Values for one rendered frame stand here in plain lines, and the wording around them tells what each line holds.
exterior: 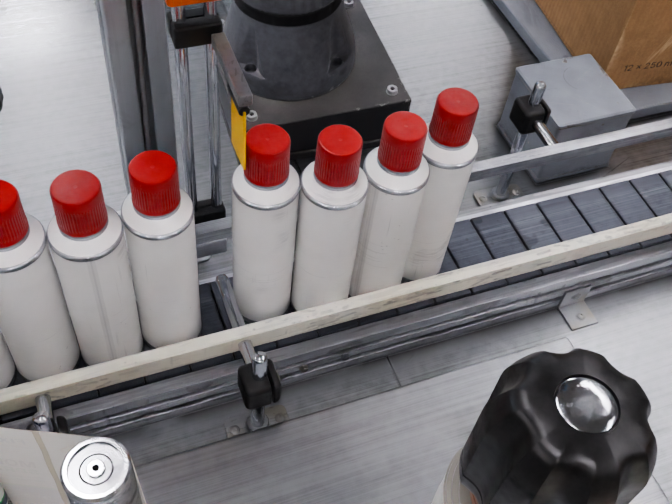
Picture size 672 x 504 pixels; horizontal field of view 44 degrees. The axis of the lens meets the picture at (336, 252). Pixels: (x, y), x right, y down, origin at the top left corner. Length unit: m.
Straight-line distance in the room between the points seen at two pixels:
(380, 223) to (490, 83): 0.45
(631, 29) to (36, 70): 0.69
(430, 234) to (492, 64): 0.43
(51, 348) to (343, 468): 0.25
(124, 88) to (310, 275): 0.21
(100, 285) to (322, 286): 0.19
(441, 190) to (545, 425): 0.33
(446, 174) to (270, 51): 0.30
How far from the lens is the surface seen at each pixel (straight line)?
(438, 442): 0.70
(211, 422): 0.75
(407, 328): 0.76
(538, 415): 0.38
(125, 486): 0.48
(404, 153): 0.61
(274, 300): 0.71
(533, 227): 0.86
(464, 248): 0.82
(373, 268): 0.71
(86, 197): 0.56
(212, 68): 0.63
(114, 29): 0.65
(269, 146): 0.59
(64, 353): 0.70
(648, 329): 0.89
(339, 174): 0.60
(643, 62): 1.08
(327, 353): 0.74
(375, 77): 0.95
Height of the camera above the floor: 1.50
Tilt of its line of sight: 52 degrees down
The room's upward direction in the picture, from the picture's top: 9 degrees clockwise
